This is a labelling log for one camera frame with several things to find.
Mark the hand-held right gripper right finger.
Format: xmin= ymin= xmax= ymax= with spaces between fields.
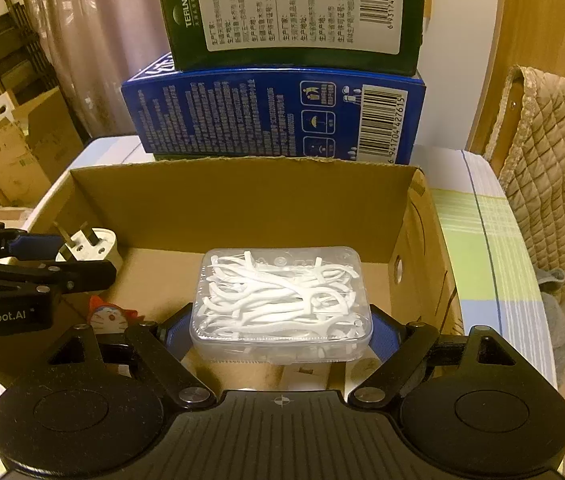
xmin=347 ymin=305 xmax=528 ymax=408

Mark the white plug adapter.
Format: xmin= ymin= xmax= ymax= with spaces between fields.
xmin=55 ymin=227 xmax=120 ymax=266

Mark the red blue cartoon cat toy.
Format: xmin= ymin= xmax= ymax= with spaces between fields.
xmin=85 ymin=295 xmax=146 ymax=336

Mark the beige quilted cloth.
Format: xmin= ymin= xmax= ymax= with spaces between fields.
xmin=482 ymin=65 xmax=565 ymax=306

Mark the pale pink curtain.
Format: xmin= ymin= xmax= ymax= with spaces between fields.
xmin=15 ymin=0 xmax=173 ymax=146

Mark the wooden door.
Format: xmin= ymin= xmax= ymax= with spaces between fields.
xmin=467 ymin=0 xmax=565 ymax=151

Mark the green carton with white label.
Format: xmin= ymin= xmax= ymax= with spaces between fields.
xmin=155 ymin=0 xmax=425 ymax=75

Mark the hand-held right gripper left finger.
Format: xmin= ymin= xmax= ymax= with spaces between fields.
xmin=47 ymin=302 xmax=218 ymax=408

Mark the black folding step ladder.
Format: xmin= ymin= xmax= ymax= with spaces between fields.
xmin=0 ymin=0 xmax=60 ymax=101

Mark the grey cloth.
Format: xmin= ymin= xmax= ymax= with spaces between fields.
xmin=537 ymin=267 xmax=565 ymax=376

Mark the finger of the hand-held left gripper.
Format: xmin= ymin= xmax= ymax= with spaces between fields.
xmin=0 ymin=259 xmax=118 ymax=311
xmin=0 ymin=221 xmax=61 ymax=262

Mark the blue carton with barcode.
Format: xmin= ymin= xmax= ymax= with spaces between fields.
xmin=121 ymin=52 xmax=425 ymax=166

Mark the brown cardboard box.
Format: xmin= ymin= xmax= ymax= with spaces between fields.
xmin=0 ymin=85 xmax=86 ymax=206

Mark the clear box of floss picks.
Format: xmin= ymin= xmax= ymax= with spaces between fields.
xmin=190 ymin=246 xmax=375 ymax=365

